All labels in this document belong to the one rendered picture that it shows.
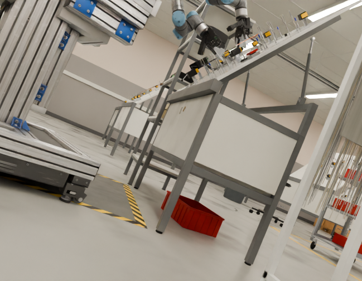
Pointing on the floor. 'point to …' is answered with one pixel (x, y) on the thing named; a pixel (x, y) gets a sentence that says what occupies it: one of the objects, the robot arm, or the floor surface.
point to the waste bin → (233, 195)
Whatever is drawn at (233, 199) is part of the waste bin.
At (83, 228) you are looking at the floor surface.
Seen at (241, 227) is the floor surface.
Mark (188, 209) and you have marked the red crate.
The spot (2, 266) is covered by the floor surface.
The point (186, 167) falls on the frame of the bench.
